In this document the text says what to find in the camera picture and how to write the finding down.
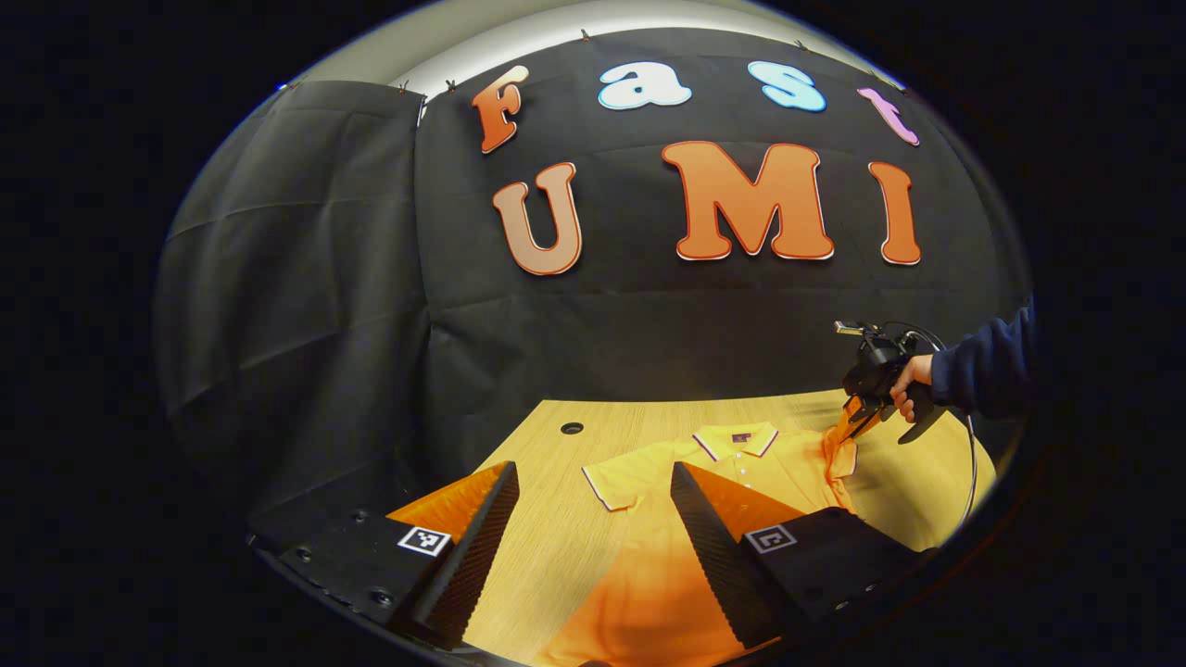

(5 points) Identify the orange T-shirt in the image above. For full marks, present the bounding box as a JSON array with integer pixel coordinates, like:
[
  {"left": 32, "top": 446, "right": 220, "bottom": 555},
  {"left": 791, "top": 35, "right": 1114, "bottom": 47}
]
[{"left": 533, "top": 408, "right": 863, "bottom": 667}]

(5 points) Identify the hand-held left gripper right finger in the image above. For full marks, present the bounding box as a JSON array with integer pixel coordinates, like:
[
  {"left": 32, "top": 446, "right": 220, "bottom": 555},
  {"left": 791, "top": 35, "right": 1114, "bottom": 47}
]
[{"left": 669, "top": 461, "right": 939, "bottom": 649}]

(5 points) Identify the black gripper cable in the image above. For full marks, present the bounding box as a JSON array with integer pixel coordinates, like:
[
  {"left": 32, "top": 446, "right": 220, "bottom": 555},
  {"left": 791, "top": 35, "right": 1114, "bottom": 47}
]
[{"left": 880, "top": 320, "right": 981, "bottom": 529}]

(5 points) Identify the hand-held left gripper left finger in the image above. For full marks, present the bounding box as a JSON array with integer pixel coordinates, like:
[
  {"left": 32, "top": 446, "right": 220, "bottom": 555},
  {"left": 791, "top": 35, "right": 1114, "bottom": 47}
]
[{"left": 248, "top": 460, "right": 521, "bottom": 651}]

